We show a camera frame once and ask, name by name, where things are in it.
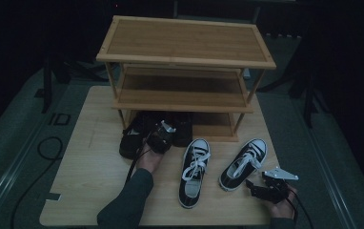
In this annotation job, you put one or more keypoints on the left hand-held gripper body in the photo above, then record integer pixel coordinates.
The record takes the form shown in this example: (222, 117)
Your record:
(159, 140)

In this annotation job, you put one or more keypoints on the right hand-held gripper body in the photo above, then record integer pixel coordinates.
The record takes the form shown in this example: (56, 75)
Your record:
(275, 187)

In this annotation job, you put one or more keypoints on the black white canvas sneaker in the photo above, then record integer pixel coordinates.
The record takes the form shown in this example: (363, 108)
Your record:
(231, 183)
(189, 194)

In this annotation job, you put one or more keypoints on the wooden shoe rack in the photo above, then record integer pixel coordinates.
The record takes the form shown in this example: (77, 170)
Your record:
(186, 41)

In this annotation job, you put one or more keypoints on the person's right hand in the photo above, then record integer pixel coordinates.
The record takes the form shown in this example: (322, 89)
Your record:
(281, 208)

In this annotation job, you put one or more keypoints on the person's left hand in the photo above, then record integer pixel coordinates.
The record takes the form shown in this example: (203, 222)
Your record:
(150, 160)

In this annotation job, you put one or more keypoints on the dark metal stand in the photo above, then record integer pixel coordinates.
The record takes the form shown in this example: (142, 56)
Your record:
(47, 86)

